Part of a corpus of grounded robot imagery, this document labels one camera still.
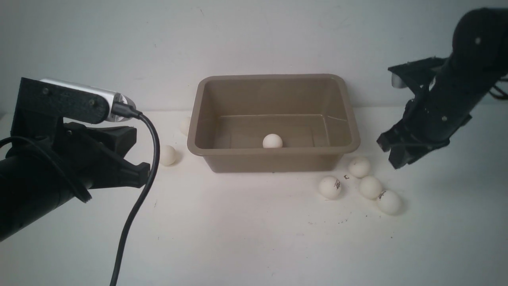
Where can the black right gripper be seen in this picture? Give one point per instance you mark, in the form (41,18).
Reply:
(426,126)

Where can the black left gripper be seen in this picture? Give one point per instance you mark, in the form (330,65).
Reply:
(97,156)

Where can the white ping-pong ball front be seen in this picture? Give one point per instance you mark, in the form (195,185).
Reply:
(389,202)

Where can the white ping-pong ball red logo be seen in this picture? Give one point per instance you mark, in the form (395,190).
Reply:
(330,187)

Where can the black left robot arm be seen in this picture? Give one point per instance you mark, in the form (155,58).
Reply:
(39,176)

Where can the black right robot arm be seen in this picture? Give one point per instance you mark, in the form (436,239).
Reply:
(446,90)

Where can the tan plastic bin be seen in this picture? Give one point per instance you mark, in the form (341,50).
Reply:
(312,114)

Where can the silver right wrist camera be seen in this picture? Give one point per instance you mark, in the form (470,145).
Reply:
(397,82)

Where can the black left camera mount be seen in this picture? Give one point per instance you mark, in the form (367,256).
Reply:
(41,108)

